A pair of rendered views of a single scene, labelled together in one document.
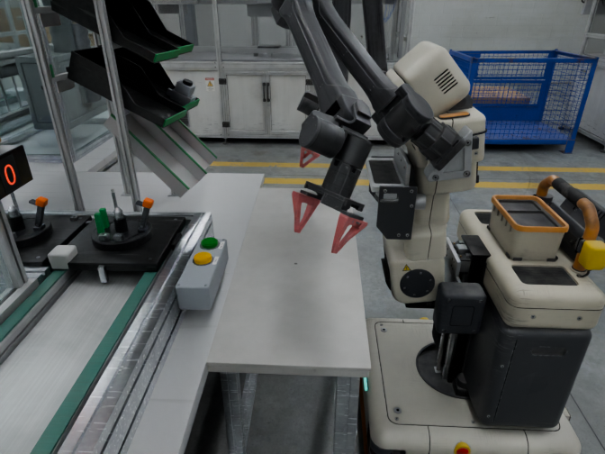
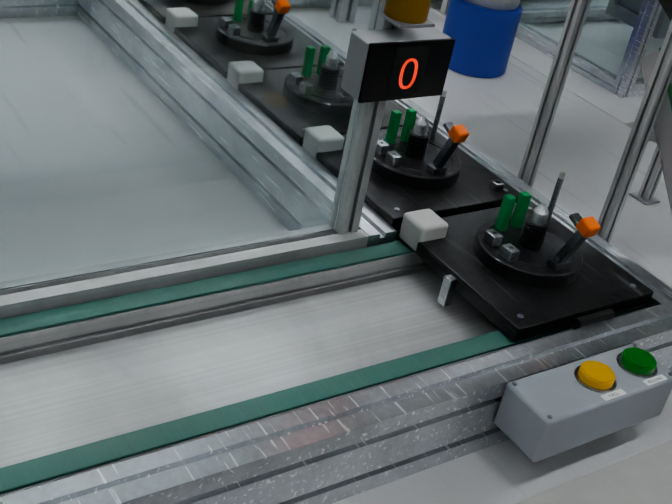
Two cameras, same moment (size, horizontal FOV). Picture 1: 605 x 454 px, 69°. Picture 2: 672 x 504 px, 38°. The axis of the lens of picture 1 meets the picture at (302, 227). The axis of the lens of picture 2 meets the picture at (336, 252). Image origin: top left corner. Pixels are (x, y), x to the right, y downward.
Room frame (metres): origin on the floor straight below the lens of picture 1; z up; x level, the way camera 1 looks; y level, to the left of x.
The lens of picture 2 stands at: (0.03, -0.26, 1.61)
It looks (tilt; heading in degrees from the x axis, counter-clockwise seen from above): 31 degrees down; 49
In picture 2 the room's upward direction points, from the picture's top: 12 degrees clockwise
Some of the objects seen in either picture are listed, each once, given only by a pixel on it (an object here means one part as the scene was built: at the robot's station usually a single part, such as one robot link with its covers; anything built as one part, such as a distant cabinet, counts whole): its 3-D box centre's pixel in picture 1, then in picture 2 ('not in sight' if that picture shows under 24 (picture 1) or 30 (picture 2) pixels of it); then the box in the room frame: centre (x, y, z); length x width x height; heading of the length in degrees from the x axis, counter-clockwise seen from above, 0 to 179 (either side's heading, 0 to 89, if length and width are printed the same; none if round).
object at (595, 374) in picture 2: (203, 259); (595, 377); (0.86, 0.23, 0.96); 0.04 x 0.04 x 0.02
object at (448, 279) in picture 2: (103, 274); (447, 290); (0.82, 0.44, 0.95); 0.01 x 0.01 x 0.04; 88
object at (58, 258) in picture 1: (63, 257); (423, 230); (0.85, 0.54, 0.97); 0.05 x 0.05 x 0.04; 88
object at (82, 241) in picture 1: (123, 240); (523, 263); (0.95, 0.44, 0.96); 0.24 x 0.24 x 0.02; 88
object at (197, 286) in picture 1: (204, 271); (587, 398); (0.86, 0.23, 0.93); 0.21 x 0.07 x 0.06; 178
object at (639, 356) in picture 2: (210, 244); (637, 363); (0.93, 0.22, 0.96); 0.04 x 0.04 x 0.02
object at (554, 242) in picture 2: (122, 233); (527, 251); (0.95, 0.44, 0.98); 0.14 x 0.14 x 0.02
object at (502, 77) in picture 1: (508, 99); not in sight; (5.07, -2.31, 0.49); 1.26 x 0.87 x 0.98; 89
